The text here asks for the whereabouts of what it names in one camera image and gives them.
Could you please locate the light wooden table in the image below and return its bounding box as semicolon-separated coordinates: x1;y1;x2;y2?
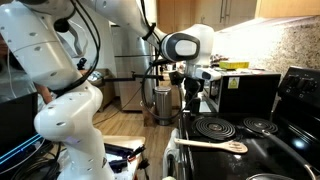
103;134;147;180

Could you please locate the stainless steel trash can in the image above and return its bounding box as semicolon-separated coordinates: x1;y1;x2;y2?
154;85;173;127

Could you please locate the pale yellow towel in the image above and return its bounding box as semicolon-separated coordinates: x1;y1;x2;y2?
162;128;183;180

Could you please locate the white cutting board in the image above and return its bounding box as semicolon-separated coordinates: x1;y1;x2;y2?
199;99;212;114

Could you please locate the yellow box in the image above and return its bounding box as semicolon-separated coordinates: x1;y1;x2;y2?
218;60;250;70

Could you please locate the black tools pile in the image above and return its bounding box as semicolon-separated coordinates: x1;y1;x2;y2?
104;143;147;174

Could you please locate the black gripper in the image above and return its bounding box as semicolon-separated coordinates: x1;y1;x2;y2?
183;77;205;116

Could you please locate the white paper sheet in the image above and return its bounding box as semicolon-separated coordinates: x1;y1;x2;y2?
233;68;266;75

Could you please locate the black microwave oven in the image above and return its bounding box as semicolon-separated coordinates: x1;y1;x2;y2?
203;68;282;117

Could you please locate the person in grey shirt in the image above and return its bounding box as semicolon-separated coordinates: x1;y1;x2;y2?
0;33;54;105

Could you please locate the black cable bundle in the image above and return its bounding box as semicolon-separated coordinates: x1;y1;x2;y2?
9;143;65;180

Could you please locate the black electric stove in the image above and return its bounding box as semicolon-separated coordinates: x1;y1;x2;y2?
178;66;320;180

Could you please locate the large coil burner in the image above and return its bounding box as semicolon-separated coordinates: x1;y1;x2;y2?
191;116;237;142

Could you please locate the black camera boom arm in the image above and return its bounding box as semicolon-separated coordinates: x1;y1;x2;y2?
101;70;165;84

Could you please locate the wooden spoon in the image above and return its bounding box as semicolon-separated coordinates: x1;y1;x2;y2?
173;137;249;155

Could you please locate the small brown bag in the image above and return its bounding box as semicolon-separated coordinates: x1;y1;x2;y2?
141;101;158;128

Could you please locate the stainless steel refrigerator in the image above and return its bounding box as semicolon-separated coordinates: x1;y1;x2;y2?
111;23;157;112

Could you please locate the black round stand camera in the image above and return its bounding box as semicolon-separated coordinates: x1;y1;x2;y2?
53;18;72;34

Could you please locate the small coil burner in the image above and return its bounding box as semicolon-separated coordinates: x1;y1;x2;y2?
242;116;279;135

